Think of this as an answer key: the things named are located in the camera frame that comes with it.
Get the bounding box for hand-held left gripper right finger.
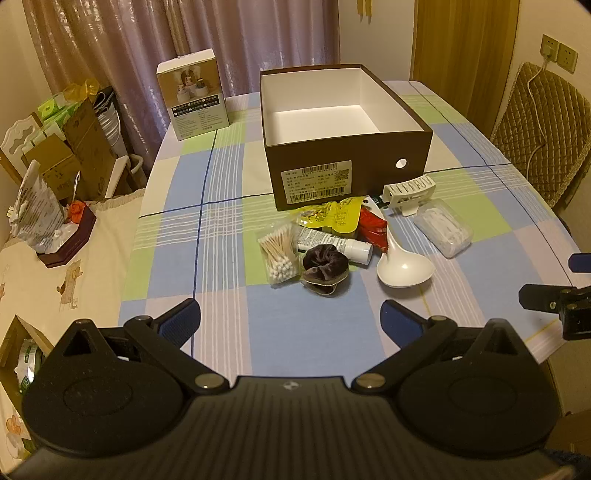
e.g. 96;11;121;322
352;299;529;394

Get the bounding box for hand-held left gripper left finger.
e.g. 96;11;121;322
58;298;230;394

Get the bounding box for white plastic spoon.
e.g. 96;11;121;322
365;196;435;289

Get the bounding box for dark velvet scrunchie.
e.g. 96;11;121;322
299;244;350;296

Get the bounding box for red snack packet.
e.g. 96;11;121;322
358;206;391;254

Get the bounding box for clear floss pick box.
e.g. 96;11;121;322
413;199;475;259

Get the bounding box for white cream tube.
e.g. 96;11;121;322
295;226;374;265

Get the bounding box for cotton swab pack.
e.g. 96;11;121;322
256;220;300;289

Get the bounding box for yellow snack packet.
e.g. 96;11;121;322
290;196;370;241

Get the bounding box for white hair clip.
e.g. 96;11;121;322
382;174;437;217

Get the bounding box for brown cardboard box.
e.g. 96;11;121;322
259;64;434;212

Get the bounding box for cream printed blanket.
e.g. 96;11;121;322
0;189;148;464

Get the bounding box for chair with quilted cover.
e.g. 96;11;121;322
489;61;591;217

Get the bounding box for dark wooden tray box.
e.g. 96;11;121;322
37;200;98;268

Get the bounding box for open cardboard box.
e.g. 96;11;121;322
0;315;52;403

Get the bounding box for clear plastic bag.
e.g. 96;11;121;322
9;159;66;254

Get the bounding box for tall cardboard box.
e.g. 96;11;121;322
62;99;122;201

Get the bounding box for small cardboard box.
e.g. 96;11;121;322
21;134;84;204

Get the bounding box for stack of metal bowls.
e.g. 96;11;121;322
95;88;128;158

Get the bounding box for white product box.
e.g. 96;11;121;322
156;48;232;141

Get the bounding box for white carved chair back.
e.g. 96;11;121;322
0;113;44;185

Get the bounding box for green tissue packs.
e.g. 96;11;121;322
37;92;80;126

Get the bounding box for wooden door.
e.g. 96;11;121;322
411;0;520;134

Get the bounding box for yellow plastic bag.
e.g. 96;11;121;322
62;78;100;103

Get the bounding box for pale purple curtain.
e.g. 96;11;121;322
23;0;342;155

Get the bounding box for white power cable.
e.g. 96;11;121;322
522;54;553;177

